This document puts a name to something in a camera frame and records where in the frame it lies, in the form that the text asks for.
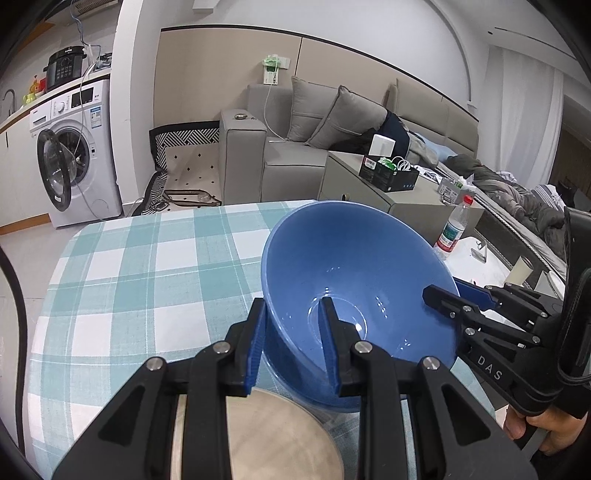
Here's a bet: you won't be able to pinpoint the black pressure cooker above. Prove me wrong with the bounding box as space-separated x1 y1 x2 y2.
44 45 85 92

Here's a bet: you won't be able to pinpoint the white lower kitchen cabinets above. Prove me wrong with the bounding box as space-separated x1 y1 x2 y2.
0 117 51 236

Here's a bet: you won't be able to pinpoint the steel range hood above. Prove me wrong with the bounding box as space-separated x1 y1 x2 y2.
69 0 123 17

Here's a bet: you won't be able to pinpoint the person's right hand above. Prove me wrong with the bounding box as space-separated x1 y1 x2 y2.
503 406 591 456

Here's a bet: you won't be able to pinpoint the beige plate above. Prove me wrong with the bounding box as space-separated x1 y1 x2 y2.
171 387 345 480

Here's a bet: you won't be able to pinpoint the red capped plastic bottle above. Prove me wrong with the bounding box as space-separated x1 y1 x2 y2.
436 195 475 254

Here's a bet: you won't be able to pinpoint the grey sofa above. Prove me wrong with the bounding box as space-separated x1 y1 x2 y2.
219 76 481 206

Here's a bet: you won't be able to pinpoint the grey cushion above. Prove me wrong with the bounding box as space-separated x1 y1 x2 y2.
286 76 340 143
305 85 387 149

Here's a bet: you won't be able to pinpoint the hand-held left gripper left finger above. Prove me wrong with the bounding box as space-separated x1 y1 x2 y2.
52 298 267 480

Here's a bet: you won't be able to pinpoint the white washing machine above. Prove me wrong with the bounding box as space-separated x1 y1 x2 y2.
28 79 123 229

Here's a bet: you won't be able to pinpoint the small white box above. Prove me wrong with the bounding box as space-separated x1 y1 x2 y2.
368 135 396 160

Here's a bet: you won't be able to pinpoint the teal checkered tablecloth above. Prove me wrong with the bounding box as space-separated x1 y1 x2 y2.
28 199 513 480

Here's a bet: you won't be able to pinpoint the grey coffee table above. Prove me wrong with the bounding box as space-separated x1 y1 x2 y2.
321 151 485 227

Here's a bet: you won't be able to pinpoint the black cardboard box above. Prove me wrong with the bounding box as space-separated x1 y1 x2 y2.
359 156 420 193

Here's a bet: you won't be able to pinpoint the white curtain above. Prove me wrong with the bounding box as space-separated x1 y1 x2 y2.
496 46 565 188

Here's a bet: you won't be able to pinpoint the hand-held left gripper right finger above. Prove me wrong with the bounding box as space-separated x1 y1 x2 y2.
318 296 539 480

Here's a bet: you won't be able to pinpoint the white low table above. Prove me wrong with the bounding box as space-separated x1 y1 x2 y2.
434 235 568 296

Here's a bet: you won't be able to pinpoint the grey blanket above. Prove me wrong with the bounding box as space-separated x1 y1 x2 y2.
445 154 566 241

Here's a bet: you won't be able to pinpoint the white wall device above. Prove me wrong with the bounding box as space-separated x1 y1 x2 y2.
261 54 291 86

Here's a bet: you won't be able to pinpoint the black clothing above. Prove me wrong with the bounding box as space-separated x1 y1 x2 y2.
330 111 411 158

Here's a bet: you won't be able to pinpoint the black cable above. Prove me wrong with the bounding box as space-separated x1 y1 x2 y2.
0 247 26 453

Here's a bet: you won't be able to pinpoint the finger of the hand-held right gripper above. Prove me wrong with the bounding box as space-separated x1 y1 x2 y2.
422 285 551 347
452 277 563 319

